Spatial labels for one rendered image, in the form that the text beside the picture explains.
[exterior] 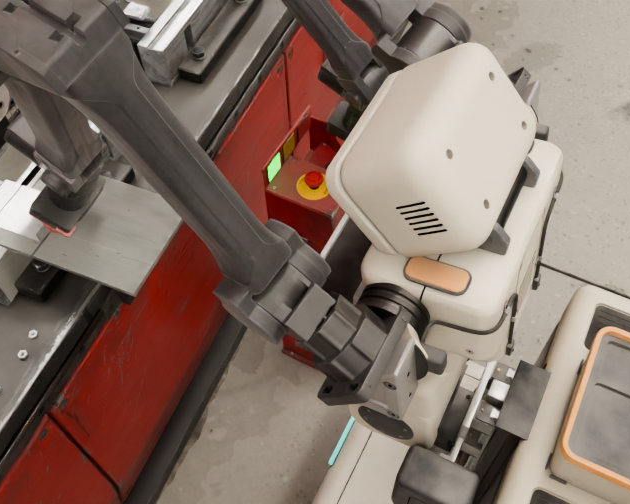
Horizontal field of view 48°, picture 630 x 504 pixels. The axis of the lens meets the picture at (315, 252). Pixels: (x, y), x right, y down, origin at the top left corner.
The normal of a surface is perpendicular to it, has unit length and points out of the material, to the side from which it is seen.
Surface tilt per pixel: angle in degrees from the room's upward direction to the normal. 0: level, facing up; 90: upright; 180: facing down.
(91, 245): 0
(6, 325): 0
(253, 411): 0
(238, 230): 73
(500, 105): 48
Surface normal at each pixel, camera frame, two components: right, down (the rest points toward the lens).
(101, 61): 0.72, 0.35
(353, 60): 0.48, 0.27
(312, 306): 0.37, -0.01
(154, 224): -0.02, -0.55
